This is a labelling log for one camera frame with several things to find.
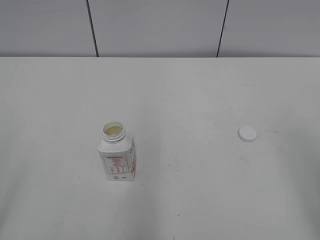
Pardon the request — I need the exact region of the white square yogurt bottle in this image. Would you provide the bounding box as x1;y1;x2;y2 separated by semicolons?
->
97;121;137;181

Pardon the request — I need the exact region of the white screw bottle cap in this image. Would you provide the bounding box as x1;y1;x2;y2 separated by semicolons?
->
237;126;258;143

